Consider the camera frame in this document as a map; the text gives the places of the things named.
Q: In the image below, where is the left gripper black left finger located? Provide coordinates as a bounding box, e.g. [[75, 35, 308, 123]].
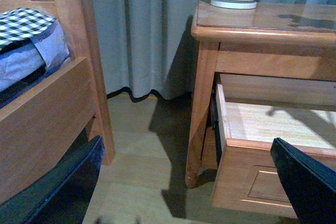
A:
[[1, 136, 104, 223]]

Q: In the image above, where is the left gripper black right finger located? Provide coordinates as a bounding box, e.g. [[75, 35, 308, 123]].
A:
[[270, 138, 335, 223]]

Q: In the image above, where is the wooden drawer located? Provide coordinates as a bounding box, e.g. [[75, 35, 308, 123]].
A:
[[212, 74, 335, 218]]

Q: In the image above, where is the checkered bed sheet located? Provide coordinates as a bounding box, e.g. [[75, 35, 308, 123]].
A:
[[1, 8, 56, 50]]

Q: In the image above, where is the wooden nightstand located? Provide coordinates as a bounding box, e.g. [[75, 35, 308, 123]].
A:
[[185, 1, 335, 188]]

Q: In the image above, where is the wooden bed frame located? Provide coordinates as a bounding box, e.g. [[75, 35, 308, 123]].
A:
[[1, 0, 115, 201]]

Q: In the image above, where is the grey curtain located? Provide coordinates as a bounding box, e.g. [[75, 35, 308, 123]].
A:
[[88, 0, 336, 103]]

